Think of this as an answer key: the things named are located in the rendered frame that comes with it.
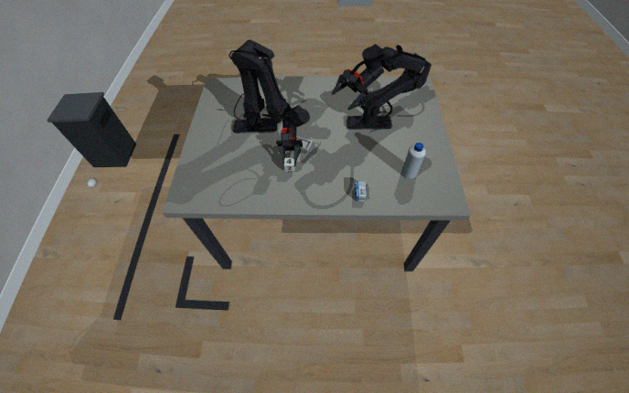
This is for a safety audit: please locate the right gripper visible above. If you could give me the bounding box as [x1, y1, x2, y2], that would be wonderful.
[276, 127, 303, 166]

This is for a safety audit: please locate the small blue and white box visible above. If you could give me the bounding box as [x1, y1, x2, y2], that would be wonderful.
[355, 182, 366, 201]

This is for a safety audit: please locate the white bottle with blue cap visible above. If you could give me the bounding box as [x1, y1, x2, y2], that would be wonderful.
[401, 143, 426, 179]

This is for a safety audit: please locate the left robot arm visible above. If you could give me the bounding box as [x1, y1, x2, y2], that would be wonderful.
[347, 44, 432, 128]

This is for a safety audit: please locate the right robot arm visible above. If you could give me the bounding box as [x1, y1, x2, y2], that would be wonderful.
[231, 40, 310, 133]

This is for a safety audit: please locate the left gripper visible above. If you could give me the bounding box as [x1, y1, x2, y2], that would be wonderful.
[332, 69, 374, 110]

